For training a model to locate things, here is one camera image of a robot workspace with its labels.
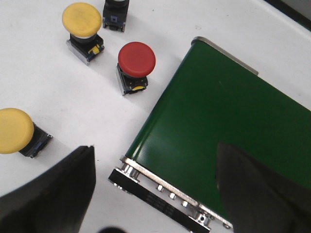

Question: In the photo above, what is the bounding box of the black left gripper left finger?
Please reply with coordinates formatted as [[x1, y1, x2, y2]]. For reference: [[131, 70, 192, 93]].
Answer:
[[0, 146, 96, 233]]

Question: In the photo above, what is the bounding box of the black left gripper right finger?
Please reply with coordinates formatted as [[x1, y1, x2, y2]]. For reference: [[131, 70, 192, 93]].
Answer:
[[216, 142, 311, 233]]

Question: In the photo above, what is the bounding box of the yellow mushroom push button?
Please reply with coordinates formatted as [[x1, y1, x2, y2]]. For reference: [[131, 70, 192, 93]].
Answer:
[[0, 108, 52, 158], [62, 2, 104, 65]]

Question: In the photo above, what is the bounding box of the black round object at bottom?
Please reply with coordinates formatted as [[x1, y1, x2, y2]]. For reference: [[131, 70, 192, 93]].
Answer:
[[98, 226, 126, 233]]

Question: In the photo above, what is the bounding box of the black conveyor drive belt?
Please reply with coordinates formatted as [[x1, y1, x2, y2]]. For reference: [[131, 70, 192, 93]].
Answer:
[[109, 168, 210, 233]]

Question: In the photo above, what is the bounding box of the conveyor drive end plate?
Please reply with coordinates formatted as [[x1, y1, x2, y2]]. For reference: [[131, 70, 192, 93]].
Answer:
[[120, 156, 233, 229]]

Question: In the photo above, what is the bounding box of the green conveyor belt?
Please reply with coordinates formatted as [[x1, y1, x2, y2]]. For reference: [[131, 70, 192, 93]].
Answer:
[[126, 37, 311, 219]]

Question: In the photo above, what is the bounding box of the black block at top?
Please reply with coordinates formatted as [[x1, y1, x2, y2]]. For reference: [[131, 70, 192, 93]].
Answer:
[[103, 0, 129, 32]]

